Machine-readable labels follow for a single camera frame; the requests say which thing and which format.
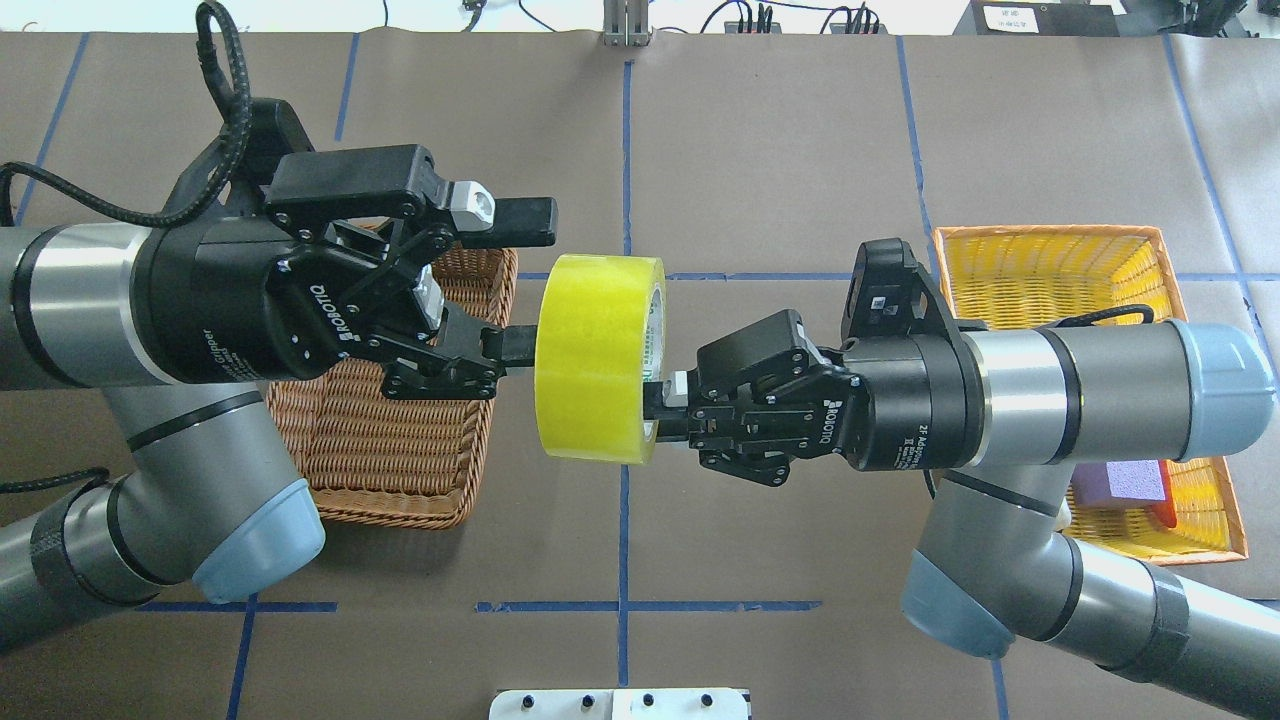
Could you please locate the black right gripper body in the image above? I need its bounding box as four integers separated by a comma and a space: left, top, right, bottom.
686, 310, 983, 487

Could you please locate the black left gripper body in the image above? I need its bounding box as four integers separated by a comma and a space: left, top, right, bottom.
131, 143, 500, 400

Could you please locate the yellow tape roll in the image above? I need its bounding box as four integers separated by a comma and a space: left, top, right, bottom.
534, 254, 666, 465

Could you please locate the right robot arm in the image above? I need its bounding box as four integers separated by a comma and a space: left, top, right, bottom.
643, 307, 1277, 719

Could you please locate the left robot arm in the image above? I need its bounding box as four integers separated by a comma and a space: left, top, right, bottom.
3, 143, 559, 653

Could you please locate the brown wicker basket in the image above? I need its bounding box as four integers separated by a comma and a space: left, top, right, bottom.
264, 222, 518, 530

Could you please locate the yellow plastic woven basket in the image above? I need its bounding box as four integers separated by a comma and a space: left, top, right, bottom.
933, 225, 1249, 566

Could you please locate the purple foam cube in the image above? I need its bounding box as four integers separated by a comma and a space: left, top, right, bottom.
1071, 460, 1171, 509

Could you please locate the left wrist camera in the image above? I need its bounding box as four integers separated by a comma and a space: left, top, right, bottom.
163, 97, 315, 219

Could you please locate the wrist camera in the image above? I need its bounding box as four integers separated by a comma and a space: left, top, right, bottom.
163, 97, 315, 219
841, 238, 989, 348

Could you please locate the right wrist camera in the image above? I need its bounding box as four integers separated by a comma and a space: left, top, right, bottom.
841, 238, 989, 348

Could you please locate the white pillar mount base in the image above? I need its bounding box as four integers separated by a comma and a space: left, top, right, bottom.
488, 687, 753, 719

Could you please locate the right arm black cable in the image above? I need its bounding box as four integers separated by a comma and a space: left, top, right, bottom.
1060, 305, 1157, 329

